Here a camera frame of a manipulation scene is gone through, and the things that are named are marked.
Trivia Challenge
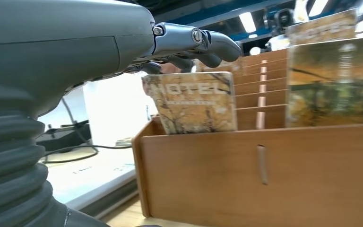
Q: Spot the white counter box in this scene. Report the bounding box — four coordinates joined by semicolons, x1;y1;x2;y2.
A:
37;73;159;148

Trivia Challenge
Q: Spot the black background machine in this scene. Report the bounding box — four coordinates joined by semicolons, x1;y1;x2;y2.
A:
264;8;295;36

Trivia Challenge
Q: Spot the black cable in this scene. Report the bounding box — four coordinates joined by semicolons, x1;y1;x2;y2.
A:
42;143;134;164

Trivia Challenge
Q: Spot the ceiling light panel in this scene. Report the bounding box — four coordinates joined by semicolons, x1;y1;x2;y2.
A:
238;12;257;34
308;0;329;18

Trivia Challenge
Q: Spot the hotel print key card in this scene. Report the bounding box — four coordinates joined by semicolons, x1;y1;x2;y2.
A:
286;36;363;129
141;71;239;135
286;9;357;46

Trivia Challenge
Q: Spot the grey white card reader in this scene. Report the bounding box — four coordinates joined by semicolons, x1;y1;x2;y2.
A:
45;147;138;220

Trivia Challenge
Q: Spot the wooden slotted card organizer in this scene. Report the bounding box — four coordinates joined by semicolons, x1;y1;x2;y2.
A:
132;48;363;227

